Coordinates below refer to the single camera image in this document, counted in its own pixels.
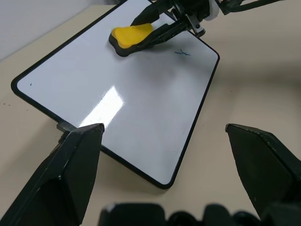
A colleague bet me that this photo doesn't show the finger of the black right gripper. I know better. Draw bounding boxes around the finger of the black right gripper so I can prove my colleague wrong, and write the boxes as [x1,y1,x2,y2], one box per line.
[130,2,176,26]
[135,20,192,51]

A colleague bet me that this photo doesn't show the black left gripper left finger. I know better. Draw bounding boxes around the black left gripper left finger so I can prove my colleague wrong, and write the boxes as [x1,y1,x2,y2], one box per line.
[0,123,105,226]

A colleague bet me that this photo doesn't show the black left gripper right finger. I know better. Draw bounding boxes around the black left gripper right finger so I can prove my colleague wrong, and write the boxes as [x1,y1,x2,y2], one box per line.
[225,123,301,221]

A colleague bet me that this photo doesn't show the yellow eraser with black base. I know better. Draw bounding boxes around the yellow eraser with black base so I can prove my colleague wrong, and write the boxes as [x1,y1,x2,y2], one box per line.
[108,23,156,58]

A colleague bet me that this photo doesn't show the black-framed whiteboard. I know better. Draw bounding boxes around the black-framed whiteboard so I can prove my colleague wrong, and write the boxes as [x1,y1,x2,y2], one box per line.
[11,0,221,190]

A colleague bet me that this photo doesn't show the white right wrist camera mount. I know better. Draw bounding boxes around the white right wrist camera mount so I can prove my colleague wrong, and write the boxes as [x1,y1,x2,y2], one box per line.
[204,0,221,22]

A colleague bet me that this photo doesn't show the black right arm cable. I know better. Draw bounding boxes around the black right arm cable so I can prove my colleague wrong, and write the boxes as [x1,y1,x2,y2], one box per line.
[243,0,286,11]

